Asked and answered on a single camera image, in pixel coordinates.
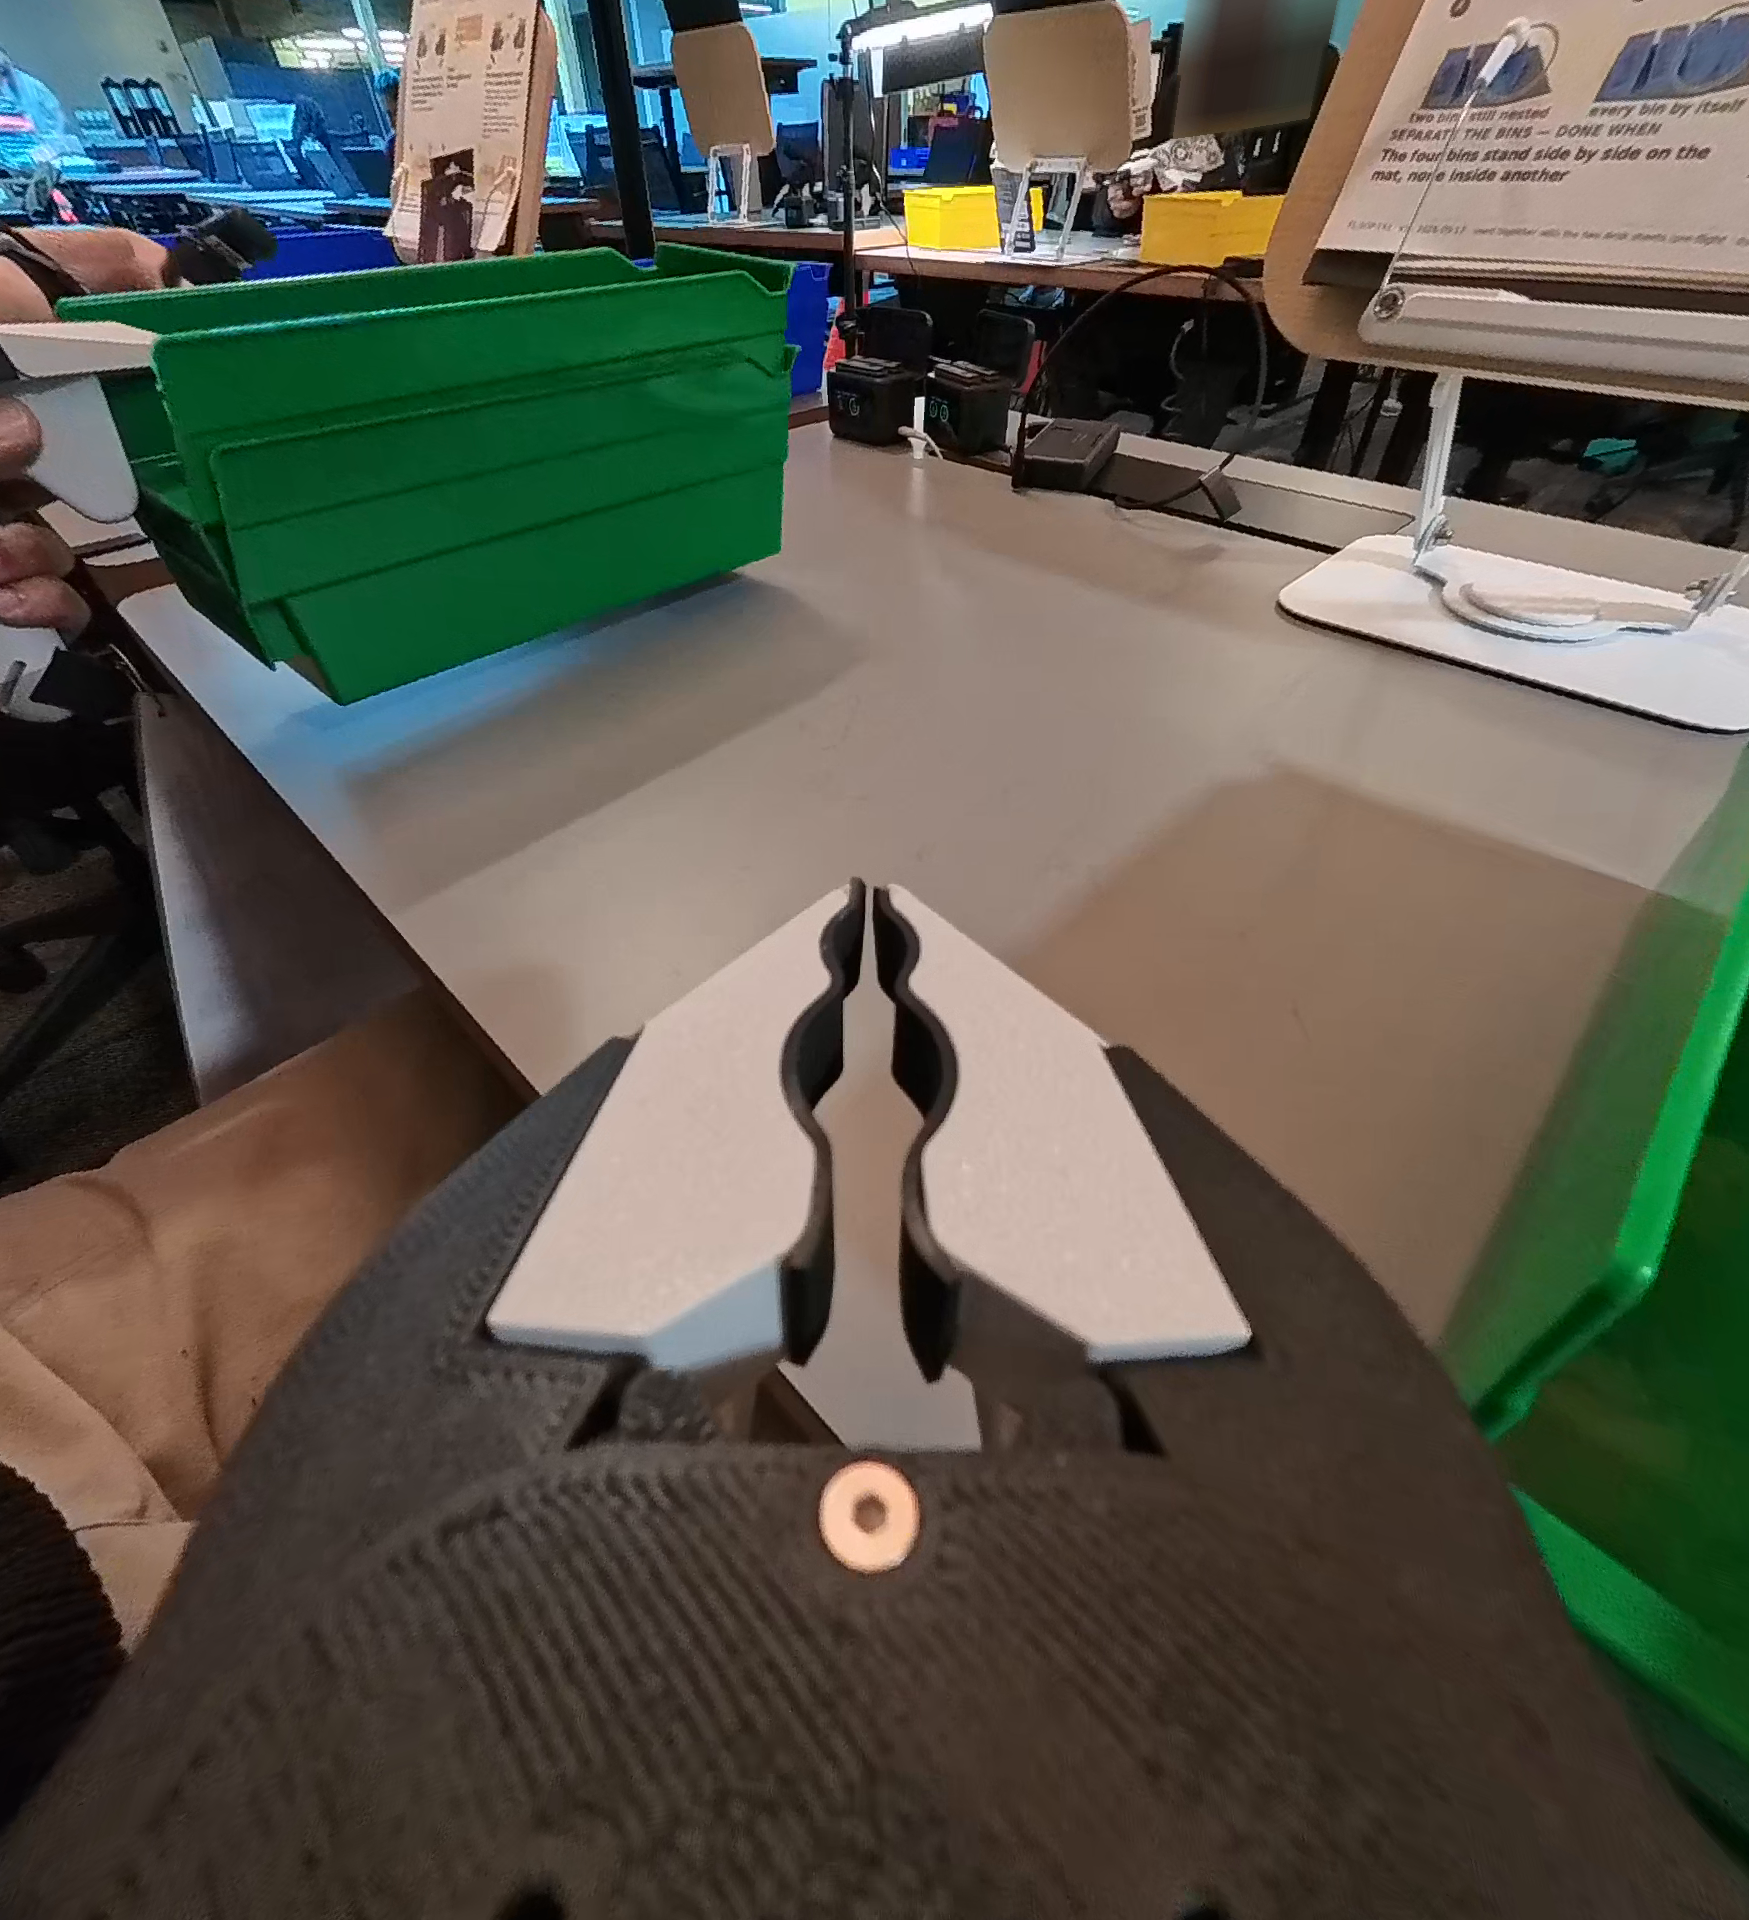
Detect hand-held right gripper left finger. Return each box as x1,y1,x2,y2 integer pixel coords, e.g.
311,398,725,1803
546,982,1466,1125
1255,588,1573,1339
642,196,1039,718
484,876,872,1404

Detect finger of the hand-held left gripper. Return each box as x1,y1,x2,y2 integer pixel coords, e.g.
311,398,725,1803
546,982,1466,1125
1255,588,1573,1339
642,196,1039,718
0,320,159,401

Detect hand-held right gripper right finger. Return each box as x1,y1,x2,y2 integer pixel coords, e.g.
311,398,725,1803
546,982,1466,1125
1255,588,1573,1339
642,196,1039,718
870,883,1255,1382

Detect green plastic bin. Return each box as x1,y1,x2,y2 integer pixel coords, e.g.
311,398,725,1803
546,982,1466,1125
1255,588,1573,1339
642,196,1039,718
56,244,801,528
138,397,790,617
1445,644,1749,1862
183,465,790,706

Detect another person's forearm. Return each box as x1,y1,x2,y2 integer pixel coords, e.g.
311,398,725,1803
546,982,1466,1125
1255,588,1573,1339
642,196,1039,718
0,226,173,326

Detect grey desk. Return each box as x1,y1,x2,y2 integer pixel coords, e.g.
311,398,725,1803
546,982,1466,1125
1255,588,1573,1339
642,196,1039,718
117,375,1749,1443

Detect small cardboard sign stand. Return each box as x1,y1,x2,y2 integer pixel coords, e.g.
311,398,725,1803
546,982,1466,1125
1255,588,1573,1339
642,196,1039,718
982,0,1135,230
669,27,776,228
382,0,560,260

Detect black office chair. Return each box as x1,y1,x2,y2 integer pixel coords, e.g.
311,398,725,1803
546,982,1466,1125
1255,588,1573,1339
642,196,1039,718
0,644,164,1194

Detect person's tan trousers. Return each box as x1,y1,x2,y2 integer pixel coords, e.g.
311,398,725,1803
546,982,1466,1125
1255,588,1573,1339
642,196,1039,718
0,997,531,1652

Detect white document stand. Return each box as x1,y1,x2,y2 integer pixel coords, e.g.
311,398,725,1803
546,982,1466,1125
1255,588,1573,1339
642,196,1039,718
1276,275,1749,737

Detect black power adapter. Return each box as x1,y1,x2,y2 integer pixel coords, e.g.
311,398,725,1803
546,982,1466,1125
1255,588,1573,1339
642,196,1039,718
1017,416,1124,491

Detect black battery charger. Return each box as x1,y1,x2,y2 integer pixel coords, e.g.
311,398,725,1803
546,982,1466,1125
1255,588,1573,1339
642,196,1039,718
826,352,938,448
926,355,1035,451

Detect yellow plastic bin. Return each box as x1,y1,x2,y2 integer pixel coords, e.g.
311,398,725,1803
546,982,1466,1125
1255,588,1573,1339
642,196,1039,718
1141,190,1283,270
901,185,1006,251

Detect instruction sheet on clipboard stand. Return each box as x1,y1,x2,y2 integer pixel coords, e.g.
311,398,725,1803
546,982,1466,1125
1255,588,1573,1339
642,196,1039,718
1262,0,1749,375

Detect printed instruction sheet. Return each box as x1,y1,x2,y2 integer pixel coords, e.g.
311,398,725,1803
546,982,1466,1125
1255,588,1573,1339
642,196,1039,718
1316,0,1749,290

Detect black cable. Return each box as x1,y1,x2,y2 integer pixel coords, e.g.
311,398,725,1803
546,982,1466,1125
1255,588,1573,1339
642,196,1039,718
1027,267,1269,459

